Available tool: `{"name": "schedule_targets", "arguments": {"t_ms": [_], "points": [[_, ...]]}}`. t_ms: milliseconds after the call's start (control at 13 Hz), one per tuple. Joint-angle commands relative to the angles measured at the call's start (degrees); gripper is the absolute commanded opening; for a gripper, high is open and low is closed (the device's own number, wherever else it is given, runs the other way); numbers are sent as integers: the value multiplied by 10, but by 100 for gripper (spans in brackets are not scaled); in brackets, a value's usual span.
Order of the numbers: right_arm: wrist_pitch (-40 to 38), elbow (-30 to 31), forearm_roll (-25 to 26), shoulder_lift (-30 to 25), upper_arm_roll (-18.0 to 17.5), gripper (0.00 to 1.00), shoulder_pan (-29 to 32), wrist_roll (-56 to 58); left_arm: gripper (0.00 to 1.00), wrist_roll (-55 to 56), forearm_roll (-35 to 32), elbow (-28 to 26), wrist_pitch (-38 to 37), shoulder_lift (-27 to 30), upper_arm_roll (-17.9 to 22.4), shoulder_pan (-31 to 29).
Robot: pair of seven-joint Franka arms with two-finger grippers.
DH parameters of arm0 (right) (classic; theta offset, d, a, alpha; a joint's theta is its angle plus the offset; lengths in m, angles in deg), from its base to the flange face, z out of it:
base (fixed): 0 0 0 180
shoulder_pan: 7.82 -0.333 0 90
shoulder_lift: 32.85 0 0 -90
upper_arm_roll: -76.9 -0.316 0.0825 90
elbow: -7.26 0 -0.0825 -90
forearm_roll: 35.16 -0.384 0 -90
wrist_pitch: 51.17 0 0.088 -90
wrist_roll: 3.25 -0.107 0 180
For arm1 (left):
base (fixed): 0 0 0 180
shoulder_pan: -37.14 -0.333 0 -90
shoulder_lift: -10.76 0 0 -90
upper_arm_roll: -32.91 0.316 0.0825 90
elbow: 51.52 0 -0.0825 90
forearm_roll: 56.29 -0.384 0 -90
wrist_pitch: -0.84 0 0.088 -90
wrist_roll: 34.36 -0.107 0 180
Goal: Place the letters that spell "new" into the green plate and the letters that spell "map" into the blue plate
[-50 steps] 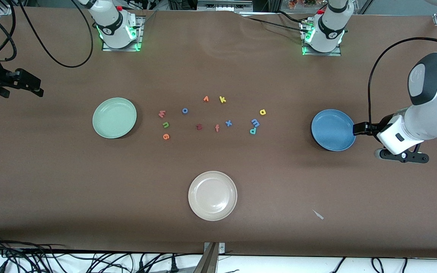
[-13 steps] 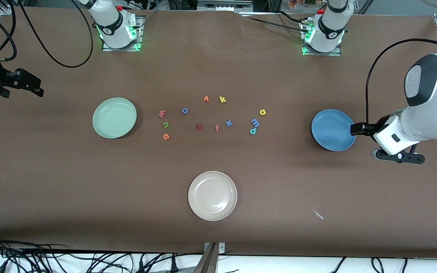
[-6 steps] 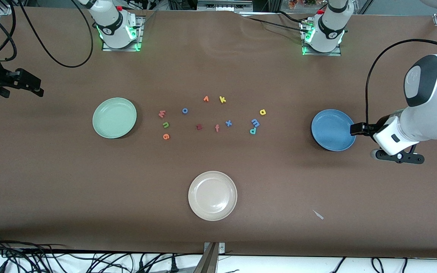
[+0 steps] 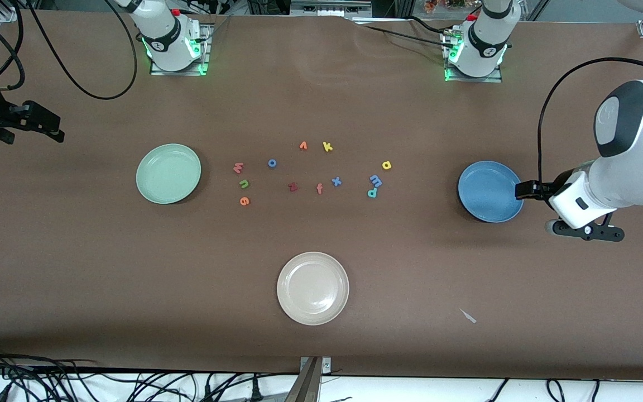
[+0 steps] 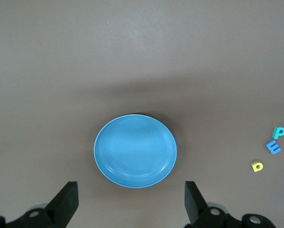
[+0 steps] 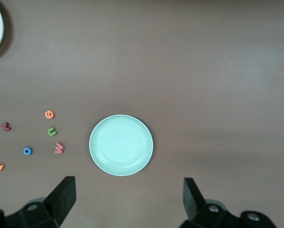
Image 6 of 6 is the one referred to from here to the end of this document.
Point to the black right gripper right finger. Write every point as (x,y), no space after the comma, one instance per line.
(194,204)

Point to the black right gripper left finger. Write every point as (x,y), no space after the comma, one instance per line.
(61,199)

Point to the pink foam letter w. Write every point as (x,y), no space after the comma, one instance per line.
(59,150)

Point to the green foam letter n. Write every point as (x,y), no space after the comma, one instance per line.
(50,133)

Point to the orange foam letter e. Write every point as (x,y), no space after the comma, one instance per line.
(52,114)

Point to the blue foam letter o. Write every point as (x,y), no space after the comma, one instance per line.
(24,151)

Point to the light green plate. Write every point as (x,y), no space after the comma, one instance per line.
(120,146)

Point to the dark red foam letter z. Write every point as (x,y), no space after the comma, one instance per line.
(6,127)

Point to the brown table cover sheet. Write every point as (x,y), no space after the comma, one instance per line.
(203,71)

